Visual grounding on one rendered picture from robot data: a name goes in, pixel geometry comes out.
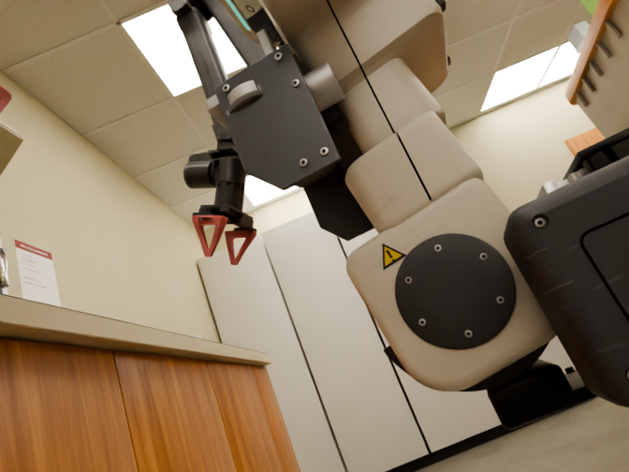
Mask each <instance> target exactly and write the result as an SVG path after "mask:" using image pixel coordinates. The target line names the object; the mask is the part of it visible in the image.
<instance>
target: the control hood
mask: <svg viewBox="0 0 629 472"><path fill-rule="evenodd" d="M23 141H24V137H23V136H22V135H20V134H19V133H17V132H16V131H14V130H13V129H11V128H10V127H8V126H7V125H5V124H4V123H2V122H1V121H0V176H1V174H2V173H3V171H4V170H5V168H6V167H7V165H8V163H9V162H10V160H11V159H12V157H13V156H14V155H15V153H16V152H17V150H18V149H19V147H20V146H21V144H22V142H23Z"/></svg>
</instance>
